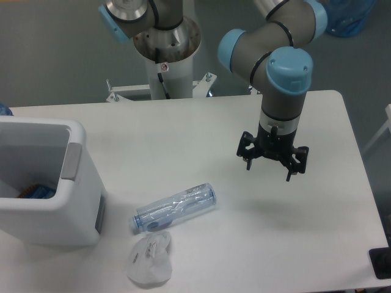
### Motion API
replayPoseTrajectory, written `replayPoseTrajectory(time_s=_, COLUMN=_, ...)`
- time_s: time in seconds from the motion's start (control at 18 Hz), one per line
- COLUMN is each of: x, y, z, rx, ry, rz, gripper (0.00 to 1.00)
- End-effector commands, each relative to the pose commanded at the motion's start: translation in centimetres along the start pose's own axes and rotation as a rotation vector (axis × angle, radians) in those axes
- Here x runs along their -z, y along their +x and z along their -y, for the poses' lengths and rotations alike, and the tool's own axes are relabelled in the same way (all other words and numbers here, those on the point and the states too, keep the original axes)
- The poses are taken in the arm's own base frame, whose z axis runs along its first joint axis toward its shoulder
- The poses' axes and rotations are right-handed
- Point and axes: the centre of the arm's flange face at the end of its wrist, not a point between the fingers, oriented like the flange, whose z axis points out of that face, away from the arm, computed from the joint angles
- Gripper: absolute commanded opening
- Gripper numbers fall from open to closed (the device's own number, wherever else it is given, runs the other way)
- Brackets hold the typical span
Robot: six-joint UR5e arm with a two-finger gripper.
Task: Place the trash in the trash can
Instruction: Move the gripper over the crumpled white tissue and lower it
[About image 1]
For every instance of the clear plastic water bottle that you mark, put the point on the clear plastic water bottle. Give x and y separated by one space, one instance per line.
160 214

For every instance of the blue trash in can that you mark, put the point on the blue trash in can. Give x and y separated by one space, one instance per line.
38 191

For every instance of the black clamp at table edge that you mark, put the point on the black clamp at table edge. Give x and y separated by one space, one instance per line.
380 259

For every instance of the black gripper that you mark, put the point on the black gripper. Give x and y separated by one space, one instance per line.
273 146

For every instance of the white furniture frame right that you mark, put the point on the white furniture frame right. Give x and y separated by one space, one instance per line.
379 137

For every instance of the blue object at left edge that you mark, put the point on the blue object at left edge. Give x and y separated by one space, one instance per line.
5 110

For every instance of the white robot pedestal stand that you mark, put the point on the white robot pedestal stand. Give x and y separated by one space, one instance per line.
168 57

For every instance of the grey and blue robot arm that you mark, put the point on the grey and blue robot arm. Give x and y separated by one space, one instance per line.
270 59

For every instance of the white plastic trash can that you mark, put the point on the white plastic trash can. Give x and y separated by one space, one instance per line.
51 152

